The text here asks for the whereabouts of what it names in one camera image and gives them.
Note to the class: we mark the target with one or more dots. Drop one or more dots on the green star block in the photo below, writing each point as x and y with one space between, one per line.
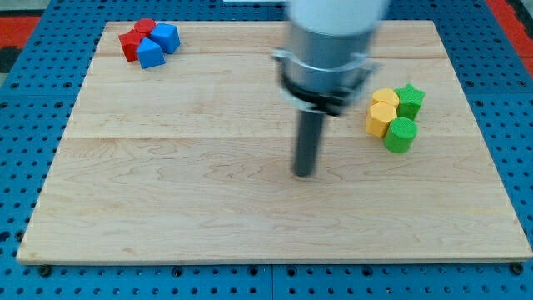
410 101

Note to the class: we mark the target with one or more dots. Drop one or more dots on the red cylinder block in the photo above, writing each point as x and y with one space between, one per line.
144 26

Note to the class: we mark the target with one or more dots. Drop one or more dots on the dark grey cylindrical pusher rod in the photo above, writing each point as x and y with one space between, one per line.
308 139

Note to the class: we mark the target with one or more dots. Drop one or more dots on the red star block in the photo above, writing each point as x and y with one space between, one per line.
130 42

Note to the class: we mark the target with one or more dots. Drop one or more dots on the green cylinder block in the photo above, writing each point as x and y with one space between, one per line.
400 135

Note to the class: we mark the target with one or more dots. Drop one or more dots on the light wooden board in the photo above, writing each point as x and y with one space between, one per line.
189 163

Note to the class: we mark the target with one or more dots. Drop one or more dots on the yellow hexagon block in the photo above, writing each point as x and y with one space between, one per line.
378 118

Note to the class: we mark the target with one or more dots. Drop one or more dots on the blue cube block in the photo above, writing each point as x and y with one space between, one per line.
166 36

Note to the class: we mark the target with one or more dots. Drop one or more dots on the yellow rounded block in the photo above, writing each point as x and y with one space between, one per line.
385 95

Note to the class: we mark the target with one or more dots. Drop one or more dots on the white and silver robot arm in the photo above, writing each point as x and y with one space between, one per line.
324 65

